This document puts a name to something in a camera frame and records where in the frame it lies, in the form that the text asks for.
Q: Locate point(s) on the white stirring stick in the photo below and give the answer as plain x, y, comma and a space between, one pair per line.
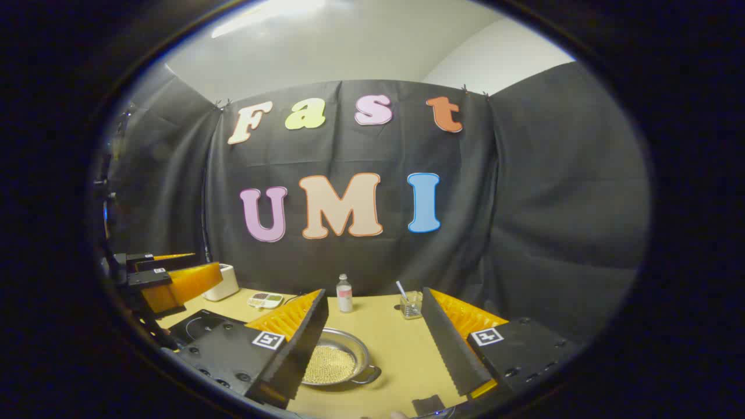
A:
401, 289

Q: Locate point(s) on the white divided bean tray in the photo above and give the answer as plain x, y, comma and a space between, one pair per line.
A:
265, 300

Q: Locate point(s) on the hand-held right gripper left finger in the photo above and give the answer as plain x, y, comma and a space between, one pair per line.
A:
302, 349

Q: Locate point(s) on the black induction cooktop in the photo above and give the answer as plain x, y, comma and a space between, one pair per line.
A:
201, 326

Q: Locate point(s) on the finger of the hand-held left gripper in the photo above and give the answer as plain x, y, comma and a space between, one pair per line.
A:
169, 263
186, 282

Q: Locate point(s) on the white toaster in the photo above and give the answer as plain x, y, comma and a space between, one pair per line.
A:
224, 282

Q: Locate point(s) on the clear bottle with pink label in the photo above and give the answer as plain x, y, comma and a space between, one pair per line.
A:
344, 297

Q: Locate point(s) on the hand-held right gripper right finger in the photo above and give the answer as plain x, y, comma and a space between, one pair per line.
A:
448, 343

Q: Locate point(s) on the clear glass cup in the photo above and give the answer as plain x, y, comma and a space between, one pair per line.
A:
411, 307

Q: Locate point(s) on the pile of yellow soybeans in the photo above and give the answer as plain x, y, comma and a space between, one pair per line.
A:
329, 364

